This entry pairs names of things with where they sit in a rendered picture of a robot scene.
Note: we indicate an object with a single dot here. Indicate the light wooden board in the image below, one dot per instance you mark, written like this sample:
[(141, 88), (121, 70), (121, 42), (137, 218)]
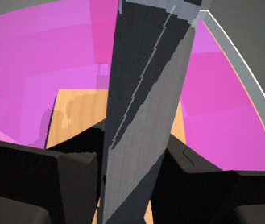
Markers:
[(79, 109)]

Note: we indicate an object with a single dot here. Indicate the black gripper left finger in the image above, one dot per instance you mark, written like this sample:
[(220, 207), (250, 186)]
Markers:
[(64, 179)]

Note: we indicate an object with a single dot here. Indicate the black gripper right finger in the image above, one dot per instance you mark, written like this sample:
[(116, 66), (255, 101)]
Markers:
[(191, 190)]

